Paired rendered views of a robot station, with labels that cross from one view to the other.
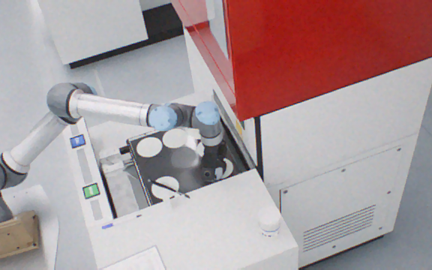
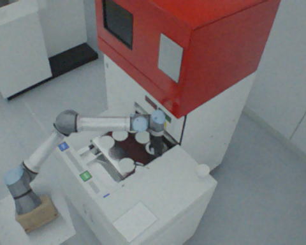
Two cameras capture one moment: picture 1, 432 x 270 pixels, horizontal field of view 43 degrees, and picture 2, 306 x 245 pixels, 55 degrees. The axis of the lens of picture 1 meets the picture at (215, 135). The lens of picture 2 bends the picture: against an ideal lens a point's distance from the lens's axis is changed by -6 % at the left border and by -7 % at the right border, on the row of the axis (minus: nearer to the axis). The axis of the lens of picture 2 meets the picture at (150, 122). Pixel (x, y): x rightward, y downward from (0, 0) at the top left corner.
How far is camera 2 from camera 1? 0.65 m
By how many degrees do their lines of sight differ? 18
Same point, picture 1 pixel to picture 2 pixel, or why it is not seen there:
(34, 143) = (44, 152)
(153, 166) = (113, 154)
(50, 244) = (65, 213)
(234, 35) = (187, 70)
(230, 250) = (183, 193)
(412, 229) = (227, 160)
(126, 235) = (120, 198)
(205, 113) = (159, 117)
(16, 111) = not seen: outside the picture
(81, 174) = (74, 166)
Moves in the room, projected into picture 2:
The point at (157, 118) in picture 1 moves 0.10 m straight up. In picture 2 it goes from (138, 125) to (139, 111)
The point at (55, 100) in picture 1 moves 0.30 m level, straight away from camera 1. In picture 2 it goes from (65, 124) to (35, 93)
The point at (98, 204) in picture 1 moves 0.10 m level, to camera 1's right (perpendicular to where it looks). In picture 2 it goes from (93, 183) to (109, 177)
